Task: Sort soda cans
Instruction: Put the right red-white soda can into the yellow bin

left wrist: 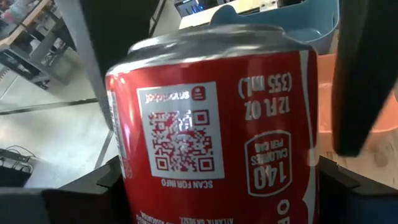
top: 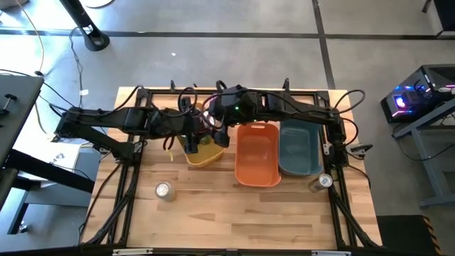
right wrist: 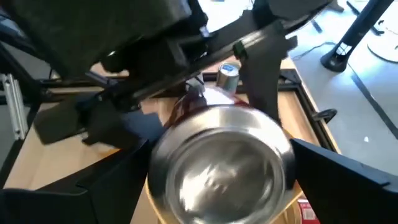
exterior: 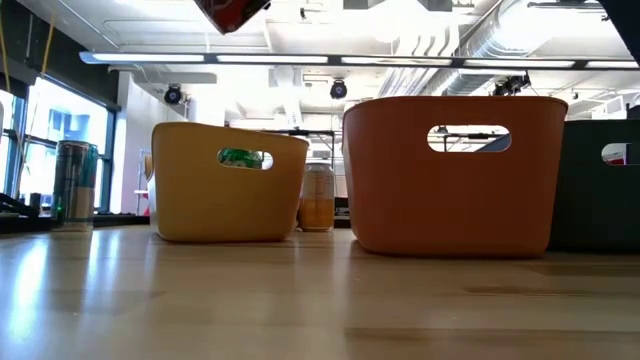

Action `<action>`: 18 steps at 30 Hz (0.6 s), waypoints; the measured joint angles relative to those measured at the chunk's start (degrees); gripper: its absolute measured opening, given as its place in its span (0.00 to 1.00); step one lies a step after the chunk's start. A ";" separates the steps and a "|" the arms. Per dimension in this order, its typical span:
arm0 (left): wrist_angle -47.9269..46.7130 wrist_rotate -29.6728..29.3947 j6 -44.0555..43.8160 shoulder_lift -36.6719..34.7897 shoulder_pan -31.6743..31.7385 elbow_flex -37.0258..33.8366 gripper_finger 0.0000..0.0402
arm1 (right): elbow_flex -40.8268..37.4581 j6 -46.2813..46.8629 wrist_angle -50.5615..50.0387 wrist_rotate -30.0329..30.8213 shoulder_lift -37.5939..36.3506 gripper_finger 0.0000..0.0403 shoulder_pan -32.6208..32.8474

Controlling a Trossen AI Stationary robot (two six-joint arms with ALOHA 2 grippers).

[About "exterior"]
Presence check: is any dark silver teal can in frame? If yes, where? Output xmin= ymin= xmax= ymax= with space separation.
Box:
xmin=51 ymin=140 xmax=100 ymax=232

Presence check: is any orange plastic bin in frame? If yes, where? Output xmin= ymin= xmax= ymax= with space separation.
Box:
xmin=342 ymin=95 xmax=570 ymax=259

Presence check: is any yellow hanging cable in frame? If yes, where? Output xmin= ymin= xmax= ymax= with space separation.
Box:
xmin=40 ymin=0 xmax=60 ymax=76
xmin=0 ymin=9 xmax=11 ymax=94

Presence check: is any dark blue plastic bin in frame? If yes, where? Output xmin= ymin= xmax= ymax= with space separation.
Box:
xmin=547 ymin=119 xmax=640 ymax=253

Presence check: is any black track spotlight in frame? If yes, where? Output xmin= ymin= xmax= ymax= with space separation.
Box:
xmin=492 ymin=73 xmax=532 ymax=97

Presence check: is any black slanted bracket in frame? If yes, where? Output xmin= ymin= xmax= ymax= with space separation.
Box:
xmin=0 ymin=192 xmax=39 ymax=219

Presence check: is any silver ventilation duct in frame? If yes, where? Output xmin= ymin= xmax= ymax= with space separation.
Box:
xmin=422 ymin=0 xmax=561 ymax=97

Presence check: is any large window with frame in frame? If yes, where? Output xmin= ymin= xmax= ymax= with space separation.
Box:
xmin=0 ymin=74 xmax=121 ymax=211

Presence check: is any yellow plastic bin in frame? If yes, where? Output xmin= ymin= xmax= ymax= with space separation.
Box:
xmin=151 ymin=121 xmax=310 ymax=245

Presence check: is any long LED light bar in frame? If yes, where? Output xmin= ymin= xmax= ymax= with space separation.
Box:
xmin=78 ymin=51 xmax=640 ymax=71

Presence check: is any black metal frame table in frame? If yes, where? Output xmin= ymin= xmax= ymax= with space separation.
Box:
xmin=259 ymin=128 xmax=337 ymax=151

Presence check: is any white and orange soda can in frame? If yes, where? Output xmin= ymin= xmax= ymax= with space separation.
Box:
xmin=298 ymin=162 xmax=336 ymax=233

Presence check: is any green soda can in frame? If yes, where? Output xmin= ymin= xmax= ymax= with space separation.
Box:
xmin=218 ymin=148 xmax=265 ymax=170

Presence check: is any black ceiling track fixture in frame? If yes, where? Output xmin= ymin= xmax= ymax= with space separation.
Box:
xmin=527 ymin=1 xmax=609 ymax=22

